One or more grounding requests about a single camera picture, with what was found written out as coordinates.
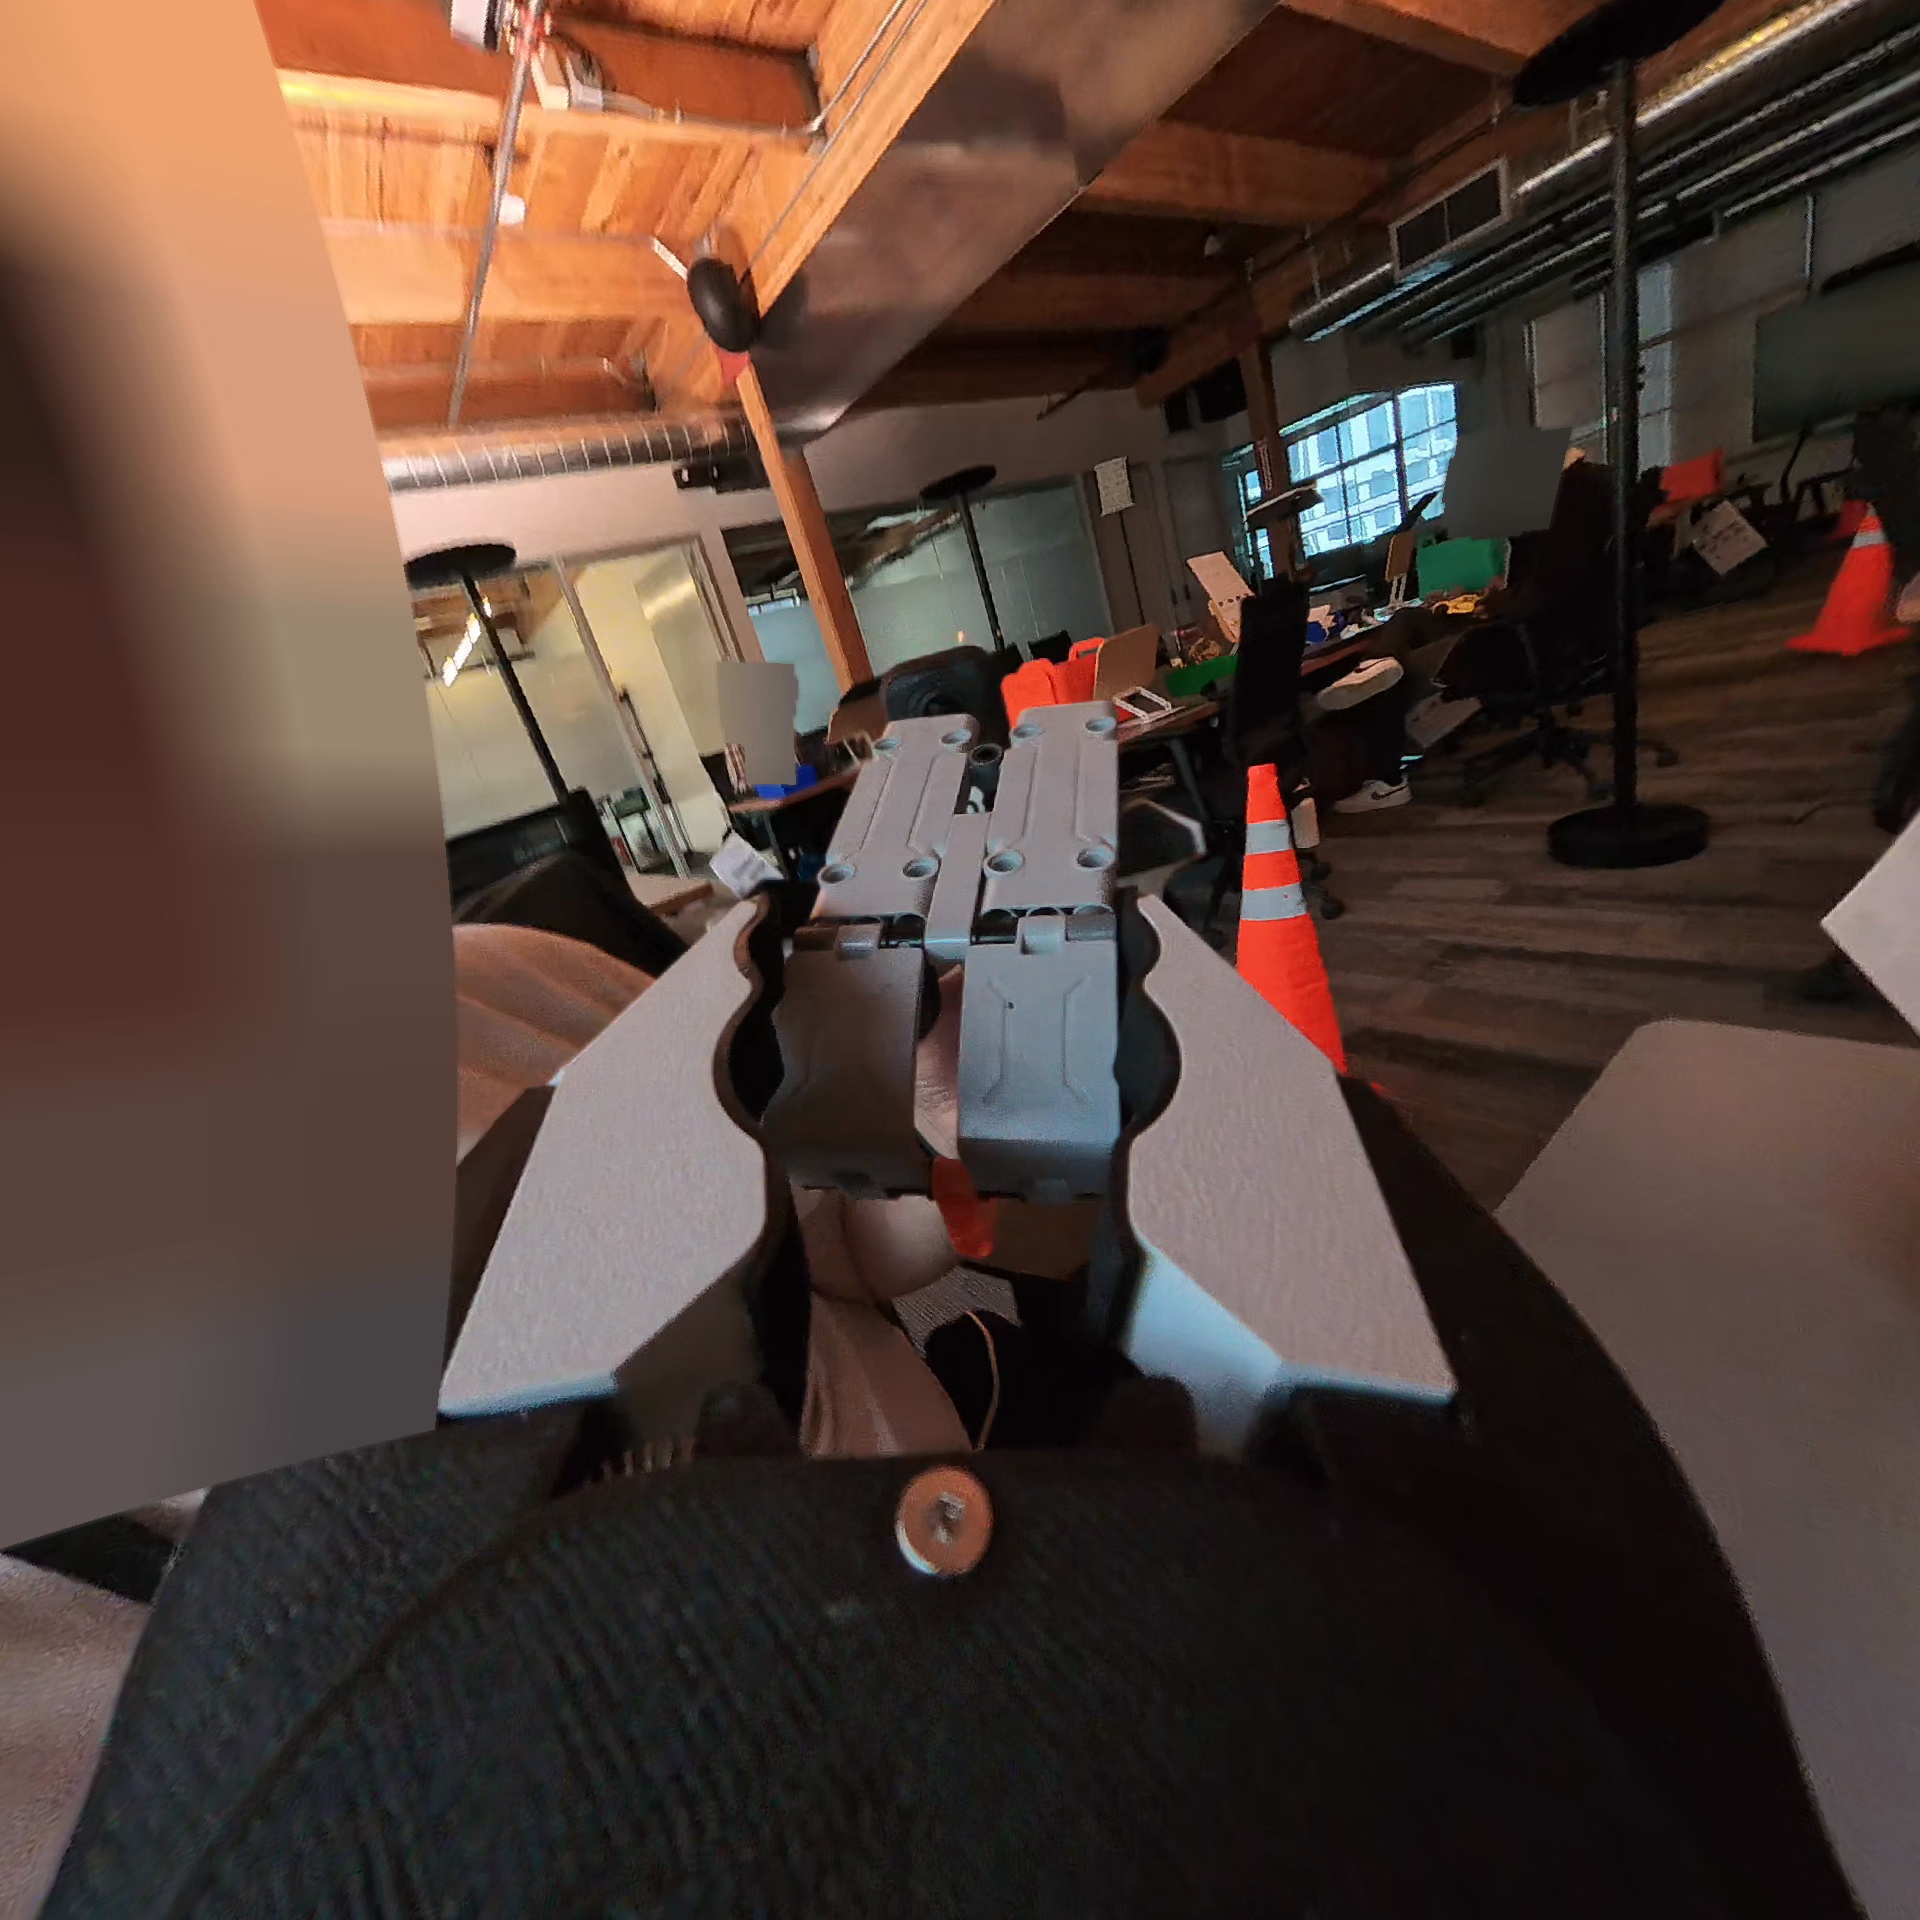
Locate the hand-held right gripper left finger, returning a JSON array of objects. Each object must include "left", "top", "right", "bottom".
[{"left": 437, "top": 894, "right": 801, "bottom": 1423}]

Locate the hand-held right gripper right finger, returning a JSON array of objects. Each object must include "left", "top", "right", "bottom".
[{"left": 1115, "top": 890, "right": 1457, "bottom": 1416}]

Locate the grey building block assembly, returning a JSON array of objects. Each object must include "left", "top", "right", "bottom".
[{"left": 761, "top": 713, "right": 1129, "bottom": 1258}]

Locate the orange traffic cone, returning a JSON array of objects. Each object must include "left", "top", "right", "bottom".
[
  {"left": 1228, "top": 760, "right": 1351, "bottom": 1076},
  {"left": 1784, "top": 501, "right": 1918, "bottom": 658}
]

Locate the black office chair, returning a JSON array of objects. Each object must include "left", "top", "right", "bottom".
[{"left": 1211, "top": 577, "right": 1347, "bottom": 921}]

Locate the black floor lamp pole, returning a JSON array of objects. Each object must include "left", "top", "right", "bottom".
[
  {"left": 917, "top": 462, "right": 1002, "bottom": 655},
  {"left": 401, "top": 538, "right": 575, "bottom": 813},
  {"left": 1510, "top": 0, "right": 1713, "bottom": 871}
]

